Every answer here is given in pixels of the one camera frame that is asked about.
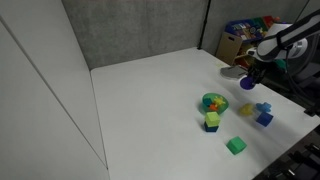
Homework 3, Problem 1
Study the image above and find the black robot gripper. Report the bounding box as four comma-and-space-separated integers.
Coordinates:
248, 65, 266, 84

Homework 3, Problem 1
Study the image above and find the purple ball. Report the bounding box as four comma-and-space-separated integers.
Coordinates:
240, 76, 255, 90

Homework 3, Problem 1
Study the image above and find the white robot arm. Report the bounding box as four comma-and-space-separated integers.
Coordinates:
244, 10, 320, 86

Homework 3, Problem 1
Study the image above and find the colourful toy storage shelf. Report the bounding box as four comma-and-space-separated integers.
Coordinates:
215, 16, 280, 68

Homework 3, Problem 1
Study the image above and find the light blue rubber toy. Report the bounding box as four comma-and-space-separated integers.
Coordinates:
256, 102, 271, 112

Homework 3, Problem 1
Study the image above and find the yellow rubber toy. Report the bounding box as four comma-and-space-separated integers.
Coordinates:
239, 103, 254, 116

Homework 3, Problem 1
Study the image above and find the blue foam cube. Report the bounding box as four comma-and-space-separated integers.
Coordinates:
256, 112, 273, 127

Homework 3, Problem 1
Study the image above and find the yellow star toy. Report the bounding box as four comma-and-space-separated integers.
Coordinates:
214, 96, 225, 106

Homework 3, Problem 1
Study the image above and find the green plastic bowl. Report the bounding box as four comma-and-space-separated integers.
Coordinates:
202, 93, 229, 114

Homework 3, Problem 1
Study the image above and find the orange toy piece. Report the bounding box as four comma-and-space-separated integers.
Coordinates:
209, 104, 218, 111

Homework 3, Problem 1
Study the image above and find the teal block in bowl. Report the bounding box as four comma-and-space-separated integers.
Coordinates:
203, 98, 212, 106

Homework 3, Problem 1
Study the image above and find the lime green small cube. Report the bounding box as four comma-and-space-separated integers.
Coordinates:
205, 112, 220, 127

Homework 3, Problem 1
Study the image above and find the dark blue small cube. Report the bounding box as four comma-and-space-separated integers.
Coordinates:
204, 122, 219, 132

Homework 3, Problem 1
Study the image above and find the green foam cube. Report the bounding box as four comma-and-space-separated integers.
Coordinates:
227, 136, 247, 155

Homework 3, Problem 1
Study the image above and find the black camera stand pole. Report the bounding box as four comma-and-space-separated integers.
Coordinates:
197, 0, 212, 50

